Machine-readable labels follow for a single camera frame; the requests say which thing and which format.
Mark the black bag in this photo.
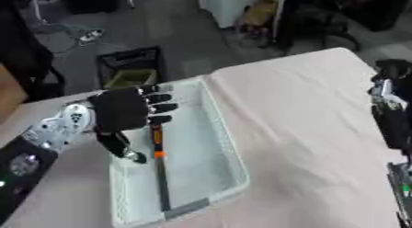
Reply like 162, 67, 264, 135
339, 0, 412, 32

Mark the white cabinet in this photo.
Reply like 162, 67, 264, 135
204, 0, 287, 29

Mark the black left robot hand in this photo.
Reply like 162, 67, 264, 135
86, 84, 180, 165

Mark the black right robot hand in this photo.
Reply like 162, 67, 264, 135
367, 58, 412, 156

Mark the white mesh basket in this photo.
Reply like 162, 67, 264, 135
106, 74, 253, 228

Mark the black office chair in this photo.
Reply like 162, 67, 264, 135
273, 0, 362, 53

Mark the black box tan inside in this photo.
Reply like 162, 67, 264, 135
95, 45, 166, 90

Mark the black orange handled tool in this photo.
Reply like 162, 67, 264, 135
148, 123, 174, 213

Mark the white power strip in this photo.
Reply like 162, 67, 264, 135
77, 28, 107, 43

